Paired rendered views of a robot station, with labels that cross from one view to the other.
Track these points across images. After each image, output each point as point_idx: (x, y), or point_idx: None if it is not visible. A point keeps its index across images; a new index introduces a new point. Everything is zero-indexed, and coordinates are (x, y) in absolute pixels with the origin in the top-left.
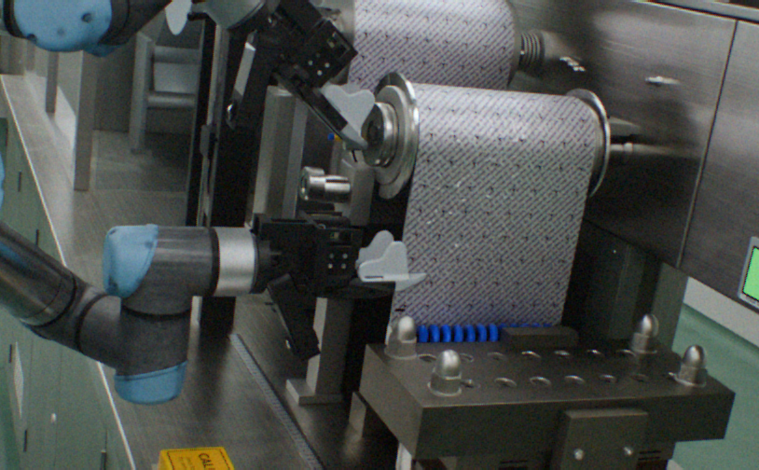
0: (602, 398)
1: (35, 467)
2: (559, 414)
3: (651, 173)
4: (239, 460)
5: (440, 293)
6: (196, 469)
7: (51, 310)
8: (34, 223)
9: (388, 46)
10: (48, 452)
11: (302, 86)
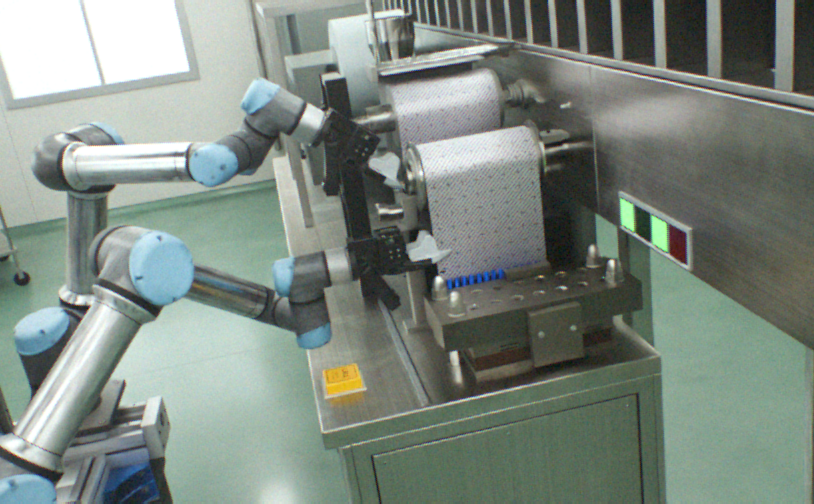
0: (551, 301)
1: None
2: (526, 314)
3: (578, 160)
4: (368, 368)
5: (464, 257)
6: (339, 377)
7: (257, 309)
8: None
9: (419, 119)
10: None
11: (354, 164)
